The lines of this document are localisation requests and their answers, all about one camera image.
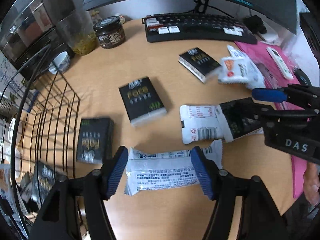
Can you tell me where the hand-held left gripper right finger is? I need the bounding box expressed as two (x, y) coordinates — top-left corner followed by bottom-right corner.
(191, 146), (288, 240)

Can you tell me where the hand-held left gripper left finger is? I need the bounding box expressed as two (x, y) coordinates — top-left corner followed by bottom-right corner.
(29, 145), (129, 240)

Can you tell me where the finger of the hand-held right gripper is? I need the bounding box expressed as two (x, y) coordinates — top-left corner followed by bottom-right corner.
(246, 97), (311, 126)
(251, 83), (320, 109)

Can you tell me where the large white cracker packet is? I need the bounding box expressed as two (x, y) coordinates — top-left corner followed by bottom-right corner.
(124, 139), (223, 196)

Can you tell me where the black tissue pack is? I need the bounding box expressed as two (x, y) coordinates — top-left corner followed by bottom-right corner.
(178, 47), (222, 83)
(76, 117), (115, 165)
(217, 99), (263, 143)
(118, 76), (167, 127)

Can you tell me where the black wire basket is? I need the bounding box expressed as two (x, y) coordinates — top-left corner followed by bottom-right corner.
(0, 44), (81, 240)

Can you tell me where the wooden desktop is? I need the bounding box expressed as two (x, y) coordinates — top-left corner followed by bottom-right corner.
(14, 17), (314, 240)

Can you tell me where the person's right hand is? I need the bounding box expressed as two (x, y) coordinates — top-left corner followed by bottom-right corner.
(303, 162), (320, 207)

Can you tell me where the pink mouse mat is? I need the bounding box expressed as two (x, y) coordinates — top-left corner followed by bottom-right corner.
(233, 40), (313, 198)

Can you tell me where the white remote control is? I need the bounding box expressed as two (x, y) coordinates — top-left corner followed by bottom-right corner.
(266, 46), (294, 80)

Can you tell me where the black computer mouse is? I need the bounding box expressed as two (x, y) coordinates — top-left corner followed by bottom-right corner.
(293, 67), (313, 87)

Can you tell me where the white orange snack packet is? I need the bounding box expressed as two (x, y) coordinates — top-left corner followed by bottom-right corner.
(217, 56), (251, 84)

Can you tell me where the clear plastic bag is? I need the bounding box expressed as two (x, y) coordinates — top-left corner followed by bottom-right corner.
(282, 33), (301, 66)

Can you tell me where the black keyboard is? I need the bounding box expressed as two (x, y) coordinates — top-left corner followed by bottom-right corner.
(141, 12), (258, 44)

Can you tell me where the monitor stand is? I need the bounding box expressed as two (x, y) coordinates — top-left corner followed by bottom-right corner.
(193, 0), (213, 15)

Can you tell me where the small white ceramic cup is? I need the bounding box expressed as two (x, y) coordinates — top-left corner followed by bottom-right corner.
(48, 51), (71, 75)

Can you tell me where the dark glass jar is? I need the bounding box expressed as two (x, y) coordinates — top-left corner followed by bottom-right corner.
(93, 15), (126, 49)

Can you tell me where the white milk carton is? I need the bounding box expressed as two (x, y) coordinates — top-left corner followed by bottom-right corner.
(0, 55), (39, 110)

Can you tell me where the clear glass cup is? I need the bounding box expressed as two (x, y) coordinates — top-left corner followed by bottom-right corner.
(55, 9), (98, 56)

